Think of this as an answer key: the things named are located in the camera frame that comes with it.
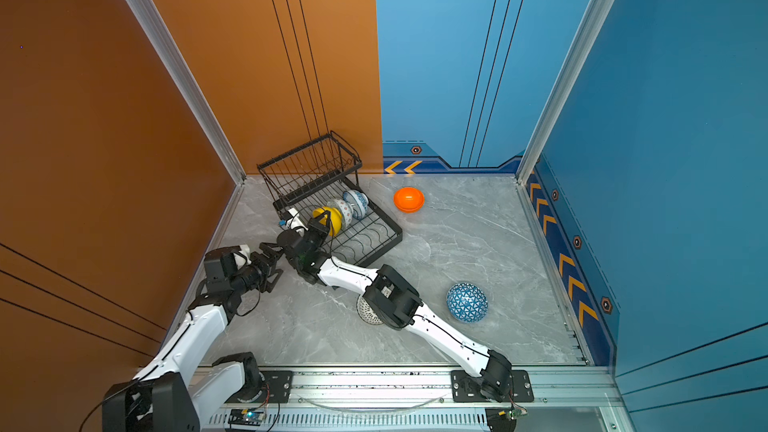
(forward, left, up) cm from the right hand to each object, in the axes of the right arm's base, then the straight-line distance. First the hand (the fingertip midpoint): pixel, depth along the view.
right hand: (329, 214), depth 95 cm
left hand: (-15, +9, +1) cm, 18 cm away
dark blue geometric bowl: (-25, -42, -11) cm, 50 cm away
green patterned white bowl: (+2, -5, 0) cm, 6 cm away
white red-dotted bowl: (-28, -13, -10) cm, 32 cm away
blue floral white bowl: (+6, -9, -1) cm, 11 cm away
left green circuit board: (-52, +14, -12) cm, 55 cm away
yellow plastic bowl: (-1, -2, -2) cm, 3 cm away
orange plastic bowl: (+12, -26, -8) cm, 30 cm away
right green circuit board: (-51, -49, -11) cm, 72 cm away
